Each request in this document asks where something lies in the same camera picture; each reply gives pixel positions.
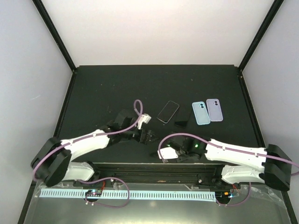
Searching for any light blue cased phone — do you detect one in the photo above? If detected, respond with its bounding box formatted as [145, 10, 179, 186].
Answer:
[192, 101, 210, 126]

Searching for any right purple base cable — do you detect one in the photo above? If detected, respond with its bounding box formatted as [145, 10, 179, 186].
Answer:
[216, 182, 252, 208]

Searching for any silver edged smartphone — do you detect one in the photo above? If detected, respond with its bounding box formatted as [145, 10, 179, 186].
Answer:
[157, 100, 179, 124]

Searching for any left controller board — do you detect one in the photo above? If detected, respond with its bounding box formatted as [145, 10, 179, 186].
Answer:
[85, 189, 102, 198]

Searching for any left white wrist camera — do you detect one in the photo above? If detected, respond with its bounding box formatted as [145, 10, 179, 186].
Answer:
[136, 114, 151, 130]

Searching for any right controller board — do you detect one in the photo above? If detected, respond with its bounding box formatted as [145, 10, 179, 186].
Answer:
[215, 190, 236, 199]

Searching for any lilac phone case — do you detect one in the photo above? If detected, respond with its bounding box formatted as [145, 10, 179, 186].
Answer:
[206, 98, 223, 122]

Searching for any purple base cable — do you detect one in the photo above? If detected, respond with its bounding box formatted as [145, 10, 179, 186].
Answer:
[216, 182, 252, 208]
[78, 177, 130, 209]

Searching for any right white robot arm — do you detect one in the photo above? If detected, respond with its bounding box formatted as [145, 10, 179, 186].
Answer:
[159, 135, 292, 191]

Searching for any black frame post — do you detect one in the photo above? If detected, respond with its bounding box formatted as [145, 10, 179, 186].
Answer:
[237, 0, 285, 75]
[31, 0, 78, 74]

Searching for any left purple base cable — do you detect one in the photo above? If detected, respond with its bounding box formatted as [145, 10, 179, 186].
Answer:
[78, 177, 130, 209]

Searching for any white slotted cable duct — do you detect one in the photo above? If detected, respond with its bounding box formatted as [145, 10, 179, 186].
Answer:
[39, 189, 216, 202]

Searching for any black smartphone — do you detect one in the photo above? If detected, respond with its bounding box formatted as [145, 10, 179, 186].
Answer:
[174, 107, 191, 128]

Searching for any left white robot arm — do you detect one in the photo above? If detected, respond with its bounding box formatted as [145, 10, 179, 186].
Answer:
[30, 110, 154, 187]

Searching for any controller board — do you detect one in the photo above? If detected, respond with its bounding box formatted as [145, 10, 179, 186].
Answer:
[85, 189, 102, 198]
[215, 190, 236, 199]

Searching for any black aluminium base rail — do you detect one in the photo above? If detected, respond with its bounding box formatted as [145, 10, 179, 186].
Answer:
[72, 163, 285, 191]

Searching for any right black frame post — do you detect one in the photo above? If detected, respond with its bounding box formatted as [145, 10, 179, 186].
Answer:
[237, 0, 285, 75]

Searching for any left black frame post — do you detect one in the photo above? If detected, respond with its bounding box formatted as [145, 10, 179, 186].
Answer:
[31, 0, 78, 74]

